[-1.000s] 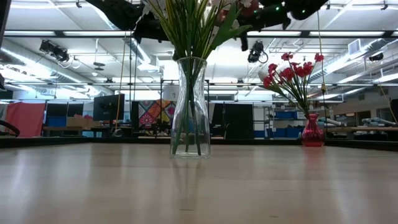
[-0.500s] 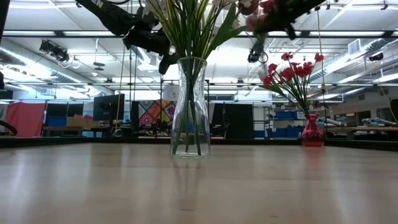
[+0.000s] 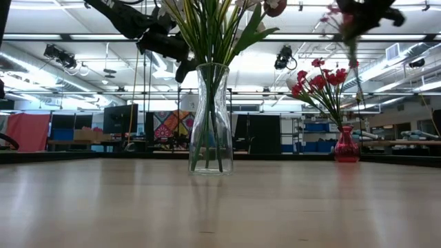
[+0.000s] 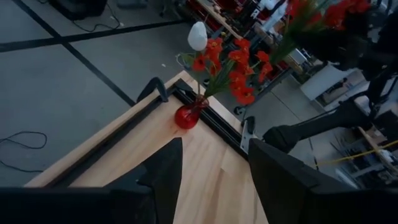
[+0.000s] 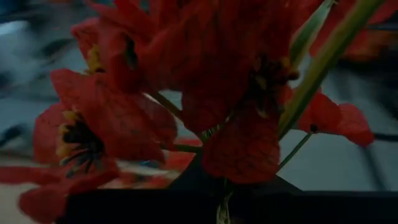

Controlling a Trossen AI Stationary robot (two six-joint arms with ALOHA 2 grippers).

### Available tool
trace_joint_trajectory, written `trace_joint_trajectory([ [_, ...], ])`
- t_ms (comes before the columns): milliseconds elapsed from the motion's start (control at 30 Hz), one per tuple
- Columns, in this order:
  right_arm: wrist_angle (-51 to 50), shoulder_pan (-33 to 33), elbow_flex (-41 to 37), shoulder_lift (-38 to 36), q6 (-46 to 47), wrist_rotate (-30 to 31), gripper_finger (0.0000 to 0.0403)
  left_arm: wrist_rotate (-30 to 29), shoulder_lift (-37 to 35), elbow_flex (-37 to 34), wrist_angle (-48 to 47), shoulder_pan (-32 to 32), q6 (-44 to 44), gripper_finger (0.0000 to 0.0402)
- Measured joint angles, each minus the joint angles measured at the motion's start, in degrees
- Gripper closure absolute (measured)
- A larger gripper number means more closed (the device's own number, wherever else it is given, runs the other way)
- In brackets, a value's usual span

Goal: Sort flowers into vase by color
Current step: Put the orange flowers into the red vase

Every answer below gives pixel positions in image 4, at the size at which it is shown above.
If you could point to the red glass vase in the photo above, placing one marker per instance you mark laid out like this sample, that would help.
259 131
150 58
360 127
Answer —
186 116

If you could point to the red small-blossom flower bunch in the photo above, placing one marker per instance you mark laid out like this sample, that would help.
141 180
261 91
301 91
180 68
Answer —
237 79
335 14

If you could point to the black caster wheel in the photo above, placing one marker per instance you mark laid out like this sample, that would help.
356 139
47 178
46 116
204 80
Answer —
239 110

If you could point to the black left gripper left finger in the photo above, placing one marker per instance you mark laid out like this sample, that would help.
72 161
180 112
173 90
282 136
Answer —
155 193

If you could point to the white plastic machine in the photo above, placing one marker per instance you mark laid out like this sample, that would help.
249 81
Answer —
273 15

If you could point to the silver metal clamp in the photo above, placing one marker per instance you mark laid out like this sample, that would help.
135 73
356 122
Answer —
247 137

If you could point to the wooden plank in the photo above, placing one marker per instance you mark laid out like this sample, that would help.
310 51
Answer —
370 137

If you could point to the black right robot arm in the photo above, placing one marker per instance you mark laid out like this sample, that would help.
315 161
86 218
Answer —
326 123

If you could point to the black equipment box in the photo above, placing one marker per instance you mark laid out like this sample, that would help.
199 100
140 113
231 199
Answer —
77 7

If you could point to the white cabinet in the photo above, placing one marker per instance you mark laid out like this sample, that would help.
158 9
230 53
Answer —
320 84

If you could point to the wooden shelf board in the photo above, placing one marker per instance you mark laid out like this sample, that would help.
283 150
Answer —
220 18

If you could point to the black rectangular metal frame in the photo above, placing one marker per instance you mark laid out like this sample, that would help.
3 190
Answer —
214 119

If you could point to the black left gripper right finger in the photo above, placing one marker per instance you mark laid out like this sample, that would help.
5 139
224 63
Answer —
292 193

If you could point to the white artificial tulip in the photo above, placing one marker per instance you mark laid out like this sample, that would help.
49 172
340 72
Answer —
197 35

